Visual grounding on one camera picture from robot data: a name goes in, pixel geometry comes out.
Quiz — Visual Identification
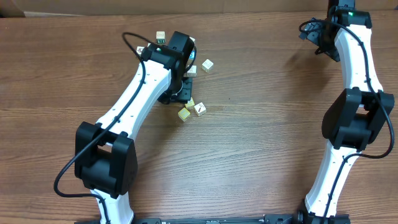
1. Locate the yellow top block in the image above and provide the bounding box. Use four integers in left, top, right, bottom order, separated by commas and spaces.
178, 108, 191, 122

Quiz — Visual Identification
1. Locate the white block number 3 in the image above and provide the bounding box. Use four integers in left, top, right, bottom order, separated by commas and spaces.
186, 65, 197, 77

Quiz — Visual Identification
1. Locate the blue number 5 block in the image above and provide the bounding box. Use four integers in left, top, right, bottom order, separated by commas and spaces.
189, 50, 195, 59

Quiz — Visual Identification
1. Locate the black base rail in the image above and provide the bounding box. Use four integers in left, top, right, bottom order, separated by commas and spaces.
74, 213, 351, 224

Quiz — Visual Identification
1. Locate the white block green side top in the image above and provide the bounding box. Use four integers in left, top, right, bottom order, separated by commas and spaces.
156, 31, 165, 45

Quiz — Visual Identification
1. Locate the white block yellow side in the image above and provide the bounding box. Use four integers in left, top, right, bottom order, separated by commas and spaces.
136, 46, 145, 55

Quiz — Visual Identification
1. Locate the yellow G block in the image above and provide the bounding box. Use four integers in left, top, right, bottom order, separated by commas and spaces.
185, 98, 195, 110

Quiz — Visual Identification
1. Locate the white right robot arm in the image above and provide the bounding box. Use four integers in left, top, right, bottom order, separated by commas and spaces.
295, 4, 395, 223

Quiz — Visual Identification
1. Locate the white block letter L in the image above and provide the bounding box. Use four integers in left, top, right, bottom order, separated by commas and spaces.
201, 59, 214, 73

